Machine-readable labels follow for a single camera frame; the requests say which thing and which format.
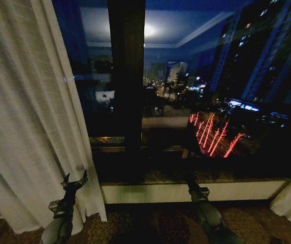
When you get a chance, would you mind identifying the dark window frame post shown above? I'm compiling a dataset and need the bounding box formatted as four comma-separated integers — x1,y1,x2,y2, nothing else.
106,0,146,184

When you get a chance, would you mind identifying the tall apartment building outside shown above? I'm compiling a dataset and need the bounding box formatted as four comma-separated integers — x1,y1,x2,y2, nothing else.
210,0,291,105

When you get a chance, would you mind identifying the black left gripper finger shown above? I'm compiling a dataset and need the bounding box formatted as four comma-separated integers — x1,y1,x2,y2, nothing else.
60,173,71,189
75,169,88,186

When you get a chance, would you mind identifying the white window sill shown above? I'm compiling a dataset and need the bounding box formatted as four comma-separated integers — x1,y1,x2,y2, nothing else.
100,180,291,204

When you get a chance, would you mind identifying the wide white sheer curtain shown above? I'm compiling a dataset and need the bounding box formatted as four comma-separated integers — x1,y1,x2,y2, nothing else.
0,0,108,235

